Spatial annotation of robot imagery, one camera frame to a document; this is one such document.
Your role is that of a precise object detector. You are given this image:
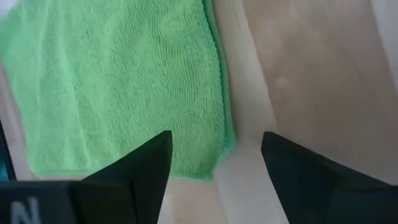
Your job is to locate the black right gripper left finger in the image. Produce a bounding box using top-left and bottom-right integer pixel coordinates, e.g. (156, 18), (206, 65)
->
(74, 129), (174, 224)

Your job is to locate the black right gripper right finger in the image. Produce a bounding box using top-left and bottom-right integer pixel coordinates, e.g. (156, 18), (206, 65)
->
(261, 131), (398, 224)

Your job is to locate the bright green microfiber towel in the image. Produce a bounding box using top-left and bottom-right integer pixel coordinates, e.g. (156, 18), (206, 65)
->
(0, 0), (238, 182)

